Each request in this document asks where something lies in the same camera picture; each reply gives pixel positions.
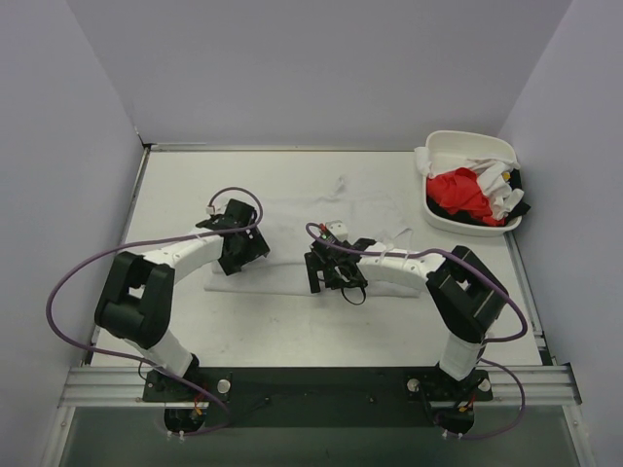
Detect white t shirt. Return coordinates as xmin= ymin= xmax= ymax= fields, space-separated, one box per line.
xmin=203 ymin=176 xmax=412 ymax=296

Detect white plastic laundry basket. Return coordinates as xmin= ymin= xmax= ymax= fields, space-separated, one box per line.
xmin=414 ymin=130 xmax=522 ymax=237

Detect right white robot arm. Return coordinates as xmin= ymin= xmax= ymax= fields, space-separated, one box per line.
xmin=304 ymin=235 xmax=505 ymax=381

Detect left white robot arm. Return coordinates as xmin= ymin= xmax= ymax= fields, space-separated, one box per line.
xmin=94 ymin=198 xmax=271 ymax=401

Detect red t shirt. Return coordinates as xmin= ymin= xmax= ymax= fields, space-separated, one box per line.
xmin=425 ymin=167 xmax=505 ymax=227

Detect white clothes in basket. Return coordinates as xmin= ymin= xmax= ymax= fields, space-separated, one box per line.
xmin=415 ymin=147 xmax=531 ymax=228

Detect black t shirt in basket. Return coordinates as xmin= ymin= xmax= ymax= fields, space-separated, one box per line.
xmin=426 ymin=169 xmax=531 ymax=226

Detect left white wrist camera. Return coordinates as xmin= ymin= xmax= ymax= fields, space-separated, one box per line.
xmin=205 ymin=199 xmax=229 ymax=216

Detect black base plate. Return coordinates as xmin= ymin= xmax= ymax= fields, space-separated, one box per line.
xmin=142 ymin=367 xmax=493 ymax=433

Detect aluminium rail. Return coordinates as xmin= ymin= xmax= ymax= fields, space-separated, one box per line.
xmin=59 ymin=365 xmax=582 ymax=408

